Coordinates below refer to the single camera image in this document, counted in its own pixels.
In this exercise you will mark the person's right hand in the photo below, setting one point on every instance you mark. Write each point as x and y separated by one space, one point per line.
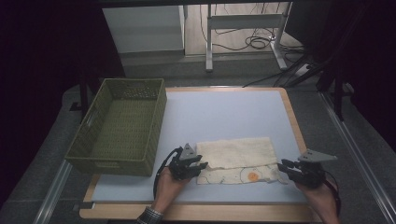
323 199

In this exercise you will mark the black stand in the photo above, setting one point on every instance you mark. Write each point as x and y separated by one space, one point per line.
83 96
337 93

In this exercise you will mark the white cabinet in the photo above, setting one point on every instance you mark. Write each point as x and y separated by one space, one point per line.
143 29

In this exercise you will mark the dark curtain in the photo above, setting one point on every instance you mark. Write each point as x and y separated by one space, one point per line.
37 77
367 62

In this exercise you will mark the person's left hand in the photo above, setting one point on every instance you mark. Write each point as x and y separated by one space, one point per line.
166 191

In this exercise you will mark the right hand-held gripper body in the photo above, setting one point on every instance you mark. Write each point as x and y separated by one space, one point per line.
311 174

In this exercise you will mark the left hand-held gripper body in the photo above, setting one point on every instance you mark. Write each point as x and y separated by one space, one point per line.
180 168

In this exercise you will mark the green woven basket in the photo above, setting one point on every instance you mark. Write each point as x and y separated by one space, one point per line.
124 124

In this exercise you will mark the cream cloth with orange spot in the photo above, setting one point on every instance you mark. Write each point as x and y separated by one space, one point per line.
236 154

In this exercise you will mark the metal floor rail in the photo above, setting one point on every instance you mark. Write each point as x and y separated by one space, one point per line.
53 193
358 155

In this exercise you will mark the black tape patch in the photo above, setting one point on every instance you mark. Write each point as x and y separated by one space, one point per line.
84 205

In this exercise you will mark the white power strip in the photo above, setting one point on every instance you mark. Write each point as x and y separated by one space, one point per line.
302 70

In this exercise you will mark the white desk frame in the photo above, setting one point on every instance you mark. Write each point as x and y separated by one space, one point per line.
243 21

